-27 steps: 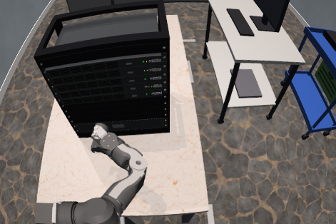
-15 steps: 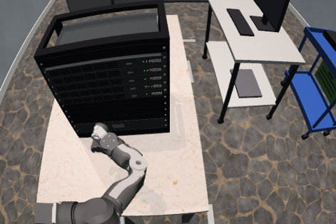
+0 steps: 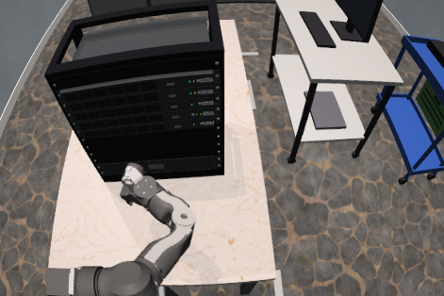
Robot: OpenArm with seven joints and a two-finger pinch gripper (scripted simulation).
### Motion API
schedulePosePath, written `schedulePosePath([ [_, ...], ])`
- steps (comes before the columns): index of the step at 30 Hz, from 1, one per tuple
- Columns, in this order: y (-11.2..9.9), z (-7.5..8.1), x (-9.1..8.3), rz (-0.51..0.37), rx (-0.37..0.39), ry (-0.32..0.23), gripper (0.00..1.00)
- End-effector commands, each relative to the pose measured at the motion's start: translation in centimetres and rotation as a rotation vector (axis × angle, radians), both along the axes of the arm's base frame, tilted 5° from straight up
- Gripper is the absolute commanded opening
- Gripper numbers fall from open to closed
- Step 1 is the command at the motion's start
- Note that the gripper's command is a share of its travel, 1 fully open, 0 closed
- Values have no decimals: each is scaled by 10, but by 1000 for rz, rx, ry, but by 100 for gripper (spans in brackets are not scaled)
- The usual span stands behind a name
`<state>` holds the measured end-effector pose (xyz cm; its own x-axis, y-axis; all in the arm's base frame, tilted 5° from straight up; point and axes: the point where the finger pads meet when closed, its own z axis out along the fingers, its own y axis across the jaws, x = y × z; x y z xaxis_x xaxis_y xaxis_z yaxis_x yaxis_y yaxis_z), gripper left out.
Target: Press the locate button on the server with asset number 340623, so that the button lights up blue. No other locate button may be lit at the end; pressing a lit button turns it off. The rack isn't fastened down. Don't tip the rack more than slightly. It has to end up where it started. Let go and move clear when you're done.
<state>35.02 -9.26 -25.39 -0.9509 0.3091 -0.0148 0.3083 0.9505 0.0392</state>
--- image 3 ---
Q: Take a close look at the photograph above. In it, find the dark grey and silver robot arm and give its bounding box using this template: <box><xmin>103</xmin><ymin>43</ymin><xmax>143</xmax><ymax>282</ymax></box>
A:
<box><xmin>69</xmin><ymin>163</ymin><xmax>196</xmax><ymax>296</ymax></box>

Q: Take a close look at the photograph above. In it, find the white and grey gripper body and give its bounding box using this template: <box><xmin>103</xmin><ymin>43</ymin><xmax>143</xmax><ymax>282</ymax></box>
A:
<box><xmin>120</xmin><ymin>181</ymin><xmax>141</xmax><ymax>206</ymax></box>

